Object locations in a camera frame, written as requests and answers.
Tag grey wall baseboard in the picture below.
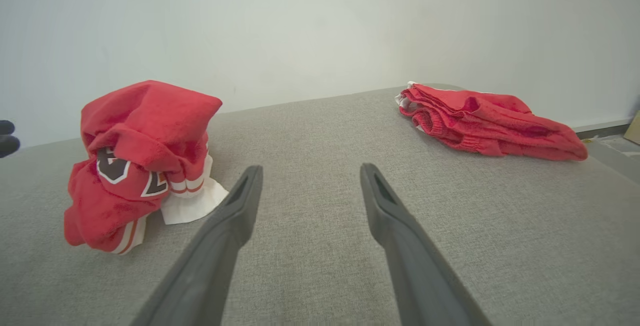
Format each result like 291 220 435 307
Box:
575 118 635 140

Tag red Bulls 23 shorts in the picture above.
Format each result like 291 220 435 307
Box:
395 81 589 162

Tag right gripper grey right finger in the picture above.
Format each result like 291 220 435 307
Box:
360 163 493 326

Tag red jersey with white trim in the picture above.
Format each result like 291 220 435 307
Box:
63 80 230 256

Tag brown cardboard piece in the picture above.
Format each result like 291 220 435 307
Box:
624 110 640 145

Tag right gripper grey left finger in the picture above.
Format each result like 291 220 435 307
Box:
131 165 264 326

